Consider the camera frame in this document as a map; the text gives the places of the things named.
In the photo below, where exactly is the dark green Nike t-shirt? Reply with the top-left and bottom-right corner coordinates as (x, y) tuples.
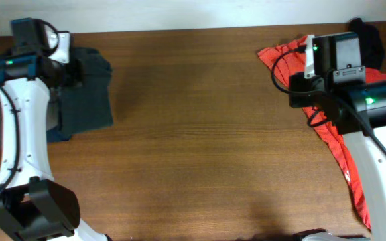
(46, 47), (113, 135)

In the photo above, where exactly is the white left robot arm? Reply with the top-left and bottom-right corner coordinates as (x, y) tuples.
(0, 56), (109, 240)

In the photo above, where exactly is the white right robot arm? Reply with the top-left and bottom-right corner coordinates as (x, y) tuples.
(289, 73), (386, 240)

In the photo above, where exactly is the red t-shirt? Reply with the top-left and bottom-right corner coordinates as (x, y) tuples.
(257, 35), (386, 230)

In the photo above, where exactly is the black garment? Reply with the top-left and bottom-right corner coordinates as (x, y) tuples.
(348, 17), (385, 70)

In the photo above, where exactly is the dark base block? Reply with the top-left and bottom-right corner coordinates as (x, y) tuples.
(293, 228), (371, 241)

